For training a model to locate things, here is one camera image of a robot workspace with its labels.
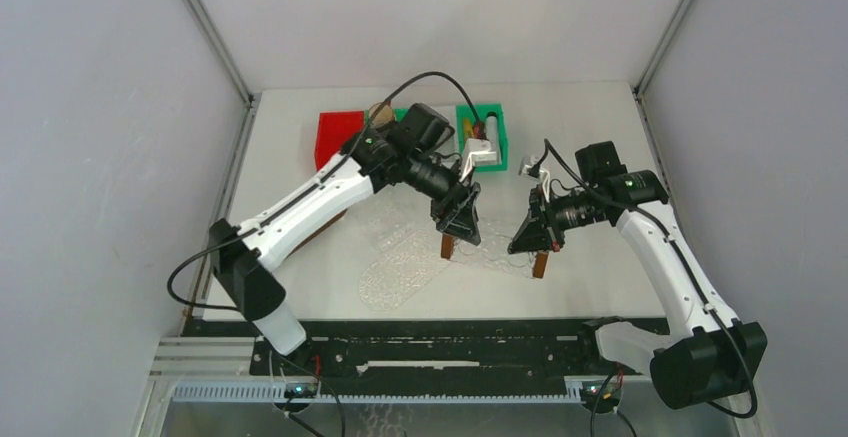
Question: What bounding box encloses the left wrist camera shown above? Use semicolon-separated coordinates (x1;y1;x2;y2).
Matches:
459;138;498;181

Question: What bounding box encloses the brown wooden oval tray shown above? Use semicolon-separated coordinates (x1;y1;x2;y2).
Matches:
292;210;347;253

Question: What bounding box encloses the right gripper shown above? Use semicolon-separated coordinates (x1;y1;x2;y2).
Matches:
508;184;606;253

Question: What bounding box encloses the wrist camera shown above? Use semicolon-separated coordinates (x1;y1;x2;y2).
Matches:
518;155;551;201
459;138;498;181

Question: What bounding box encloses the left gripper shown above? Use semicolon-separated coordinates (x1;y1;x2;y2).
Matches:
403;150;480;246

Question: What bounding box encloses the red plastic bin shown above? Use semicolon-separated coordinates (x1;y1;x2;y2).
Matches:
313;110;365;170

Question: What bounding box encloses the clear holder with wooden ends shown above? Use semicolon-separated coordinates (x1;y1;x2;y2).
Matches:
450;217;536;279

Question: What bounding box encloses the clear acrylic holder box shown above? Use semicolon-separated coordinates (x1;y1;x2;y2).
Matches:
355;186;433;252

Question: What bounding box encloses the red toothpaste tube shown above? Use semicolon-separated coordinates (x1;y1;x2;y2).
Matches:
469;120;488;141

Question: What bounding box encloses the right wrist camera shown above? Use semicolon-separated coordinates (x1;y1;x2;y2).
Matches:
518;155;551;201

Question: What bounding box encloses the right circuit board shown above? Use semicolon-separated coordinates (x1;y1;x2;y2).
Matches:
580;381;622;415

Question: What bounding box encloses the white translucent bin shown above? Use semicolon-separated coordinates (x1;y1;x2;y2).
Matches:
435;105;459;155

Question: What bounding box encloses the left circuit board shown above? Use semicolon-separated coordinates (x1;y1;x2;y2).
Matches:
283;383;320;400

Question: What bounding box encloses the camera cable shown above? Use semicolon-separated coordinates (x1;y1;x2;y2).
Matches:
165;70;485;313
539;139;760;420

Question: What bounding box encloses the right camera cable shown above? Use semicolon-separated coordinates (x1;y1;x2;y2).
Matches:
539;139;760;420

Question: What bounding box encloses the yellow toothpaste tube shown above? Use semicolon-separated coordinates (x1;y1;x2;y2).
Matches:
461;119;476;142

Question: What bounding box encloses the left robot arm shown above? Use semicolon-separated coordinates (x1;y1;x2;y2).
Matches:
209;103;497;374

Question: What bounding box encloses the white toothpaste tube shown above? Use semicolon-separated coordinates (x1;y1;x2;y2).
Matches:
485;112;502;162

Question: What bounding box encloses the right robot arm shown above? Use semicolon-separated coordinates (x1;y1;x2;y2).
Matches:
507;141;768;419

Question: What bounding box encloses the beige cup orange handle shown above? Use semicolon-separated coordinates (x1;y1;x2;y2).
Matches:
367;102;395;127

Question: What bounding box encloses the circuit board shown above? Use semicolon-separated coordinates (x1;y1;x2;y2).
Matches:
283;383;320;400
580;381;622;415

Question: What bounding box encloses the clear textured oval tray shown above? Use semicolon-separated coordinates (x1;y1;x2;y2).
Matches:
358;218;451;312

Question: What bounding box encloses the black front rail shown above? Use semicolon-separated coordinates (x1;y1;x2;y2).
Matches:
182;318;621;398

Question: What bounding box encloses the green bin with toothpaste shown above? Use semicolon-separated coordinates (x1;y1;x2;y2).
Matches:
456;103;509;173

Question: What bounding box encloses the left camera cable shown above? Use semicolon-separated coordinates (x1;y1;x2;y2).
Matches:
165;70;485;313

